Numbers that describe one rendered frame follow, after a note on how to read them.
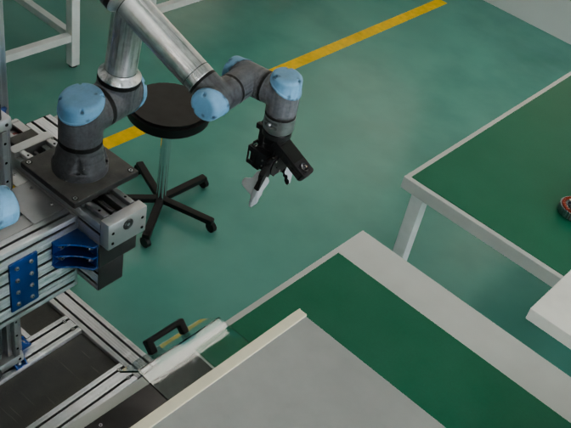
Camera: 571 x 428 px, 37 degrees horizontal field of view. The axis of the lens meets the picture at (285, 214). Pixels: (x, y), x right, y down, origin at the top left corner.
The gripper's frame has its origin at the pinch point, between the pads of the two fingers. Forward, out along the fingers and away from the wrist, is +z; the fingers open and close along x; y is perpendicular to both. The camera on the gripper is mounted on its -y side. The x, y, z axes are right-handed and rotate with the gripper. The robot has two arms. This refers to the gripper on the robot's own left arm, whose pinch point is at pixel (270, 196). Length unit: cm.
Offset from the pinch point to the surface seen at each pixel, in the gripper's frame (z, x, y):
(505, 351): 40, -43, -62
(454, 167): 40, -108, -4
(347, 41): 115, -272, 148
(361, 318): 40, -21, -25
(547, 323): -5, -12, -72
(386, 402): -17, 44, -62
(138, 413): 38, 49, -7
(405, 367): 40, -16, -45
